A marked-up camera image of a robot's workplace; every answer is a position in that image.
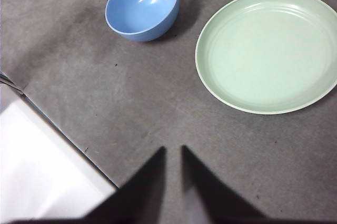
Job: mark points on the green round plate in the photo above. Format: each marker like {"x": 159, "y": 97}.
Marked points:
{"x": 263, "y": 55}

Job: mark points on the white mounting platform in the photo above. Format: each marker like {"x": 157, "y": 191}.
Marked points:
{"x": 39, "y": 168}

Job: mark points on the blue ribbed bowl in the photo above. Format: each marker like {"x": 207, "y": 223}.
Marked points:
{"x": 139, "y": 5}

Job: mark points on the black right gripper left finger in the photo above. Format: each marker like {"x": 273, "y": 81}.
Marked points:
{"x": 142, "y": 197}

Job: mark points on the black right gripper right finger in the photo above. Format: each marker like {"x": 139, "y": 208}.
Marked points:
{"x": 210, "y": 197}

